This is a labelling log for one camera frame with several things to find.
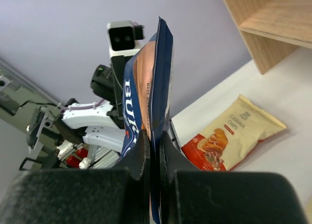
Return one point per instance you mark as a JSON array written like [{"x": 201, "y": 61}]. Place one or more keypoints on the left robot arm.
[{"x": 100, "y": 123}]

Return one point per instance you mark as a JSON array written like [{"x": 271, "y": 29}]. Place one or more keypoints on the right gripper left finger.
[{"x": 116, "y": 195}]

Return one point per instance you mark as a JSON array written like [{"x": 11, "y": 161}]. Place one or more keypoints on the right cassava chips bag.
[{"x": 232, "y": 136}]

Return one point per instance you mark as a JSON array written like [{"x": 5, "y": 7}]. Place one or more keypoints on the wooden two-tier shelf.
[{"x": 272, "y": 29}]

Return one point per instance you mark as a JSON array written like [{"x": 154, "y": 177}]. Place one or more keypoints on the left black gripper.
[{"x": 118, "y": 67}]

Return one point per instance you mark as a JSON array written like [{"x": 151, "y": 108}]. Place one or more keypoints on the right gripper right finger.
[{"x": 191, "y": 196}]

